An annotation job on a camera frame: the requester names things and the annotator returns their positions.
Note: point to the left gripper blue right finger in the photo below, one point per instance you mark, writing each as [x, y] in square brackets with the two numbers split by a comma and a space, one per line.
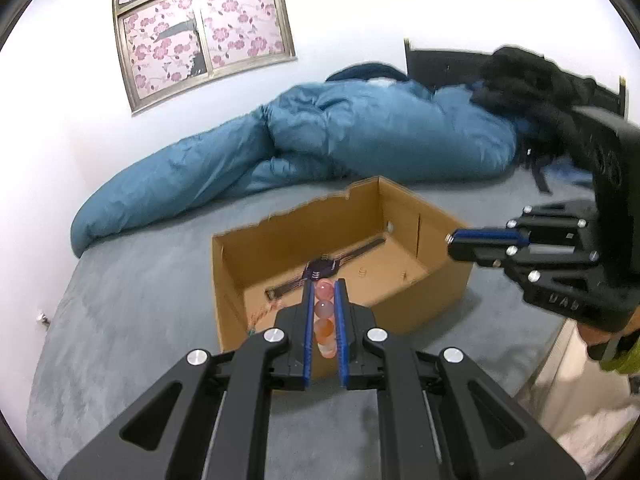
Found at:
[357, 365]

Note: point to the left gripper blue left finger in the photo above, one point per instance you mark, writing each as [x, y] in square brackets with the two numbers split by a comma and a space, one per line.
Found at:
[292, 366]

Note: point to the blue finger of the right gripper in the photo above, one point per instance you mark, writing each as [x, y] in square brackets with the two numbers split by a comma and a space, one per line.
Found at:
[501, 237]
[482, 254]

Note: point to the person's right hand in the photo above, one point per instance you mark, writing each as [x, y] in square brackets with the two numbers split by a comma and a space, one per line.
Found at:
[593, 336]

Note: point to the brown cardboard box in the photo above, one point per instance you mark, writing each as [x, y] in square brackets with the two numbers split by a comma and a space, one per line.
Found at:
[406, 282]

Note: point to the black clothing pile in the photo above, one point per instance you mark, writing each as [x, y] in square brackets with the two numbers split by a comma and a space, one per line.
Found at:
[539, 98]

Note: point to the blue duvet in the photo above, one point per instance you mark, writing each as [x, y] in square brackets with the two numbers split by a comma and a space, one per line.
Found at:
[310, 133]

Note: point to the black headboard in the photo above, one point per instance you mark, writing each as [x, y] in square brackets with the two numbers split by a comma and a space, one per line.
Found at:
[440, 68]

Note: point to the window with floral film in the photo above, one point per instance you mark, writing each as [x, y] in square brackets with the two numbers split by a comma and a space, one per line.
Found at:
[166, 47]

